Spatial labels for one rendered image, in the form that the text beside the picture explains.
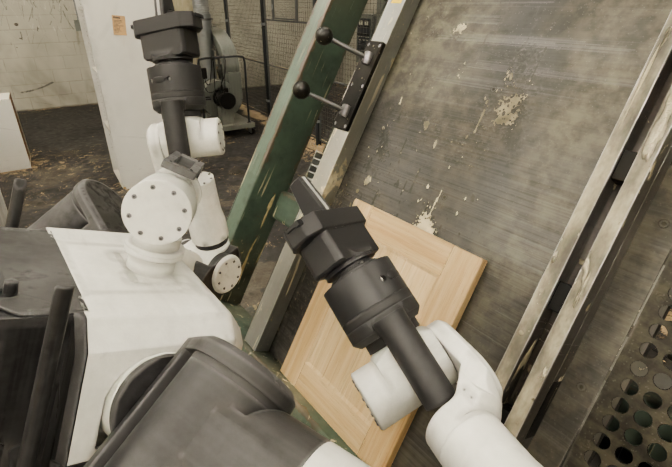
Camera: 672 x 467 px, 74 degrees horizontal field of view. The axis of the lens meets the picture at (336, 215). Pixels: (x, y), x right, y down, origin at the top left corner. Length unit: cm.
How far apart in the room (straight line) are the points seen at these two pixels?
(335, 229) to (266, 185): 69
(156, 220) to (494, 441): 36
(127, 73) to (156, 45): 361
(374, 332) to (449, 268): 32
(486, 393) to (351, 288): 16
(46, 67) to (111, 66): 445
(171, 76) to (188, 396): 56
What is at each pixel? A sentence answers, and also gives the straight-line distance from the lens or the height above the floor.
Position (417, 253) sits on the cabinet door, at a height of 121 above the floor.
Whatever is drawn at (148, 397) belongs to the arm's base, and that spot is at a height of 132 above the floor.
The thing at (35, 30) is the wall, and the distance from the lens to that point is 877.
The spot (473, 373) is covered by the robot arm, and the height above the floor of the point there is 130.
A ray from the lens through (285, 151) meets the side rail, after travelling 118.
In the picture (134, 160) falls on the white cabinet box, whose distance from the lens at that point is 460.
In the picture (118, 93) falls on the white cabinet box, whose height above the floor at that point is 88.
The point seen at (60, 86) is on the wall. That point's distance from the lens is 886.
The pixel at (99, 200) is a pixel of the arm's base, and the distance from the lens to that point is 71.
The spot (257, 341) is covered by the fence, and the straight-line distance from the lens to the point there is 106.
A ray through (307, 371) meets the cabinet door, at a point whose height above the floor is 93.
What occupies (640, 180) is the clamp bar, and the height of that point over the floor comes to 142.
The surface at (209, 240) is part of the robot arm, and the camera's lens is 89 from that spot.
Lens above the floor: 161
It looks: 26 degrees down
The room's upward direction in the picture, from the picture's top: straight up
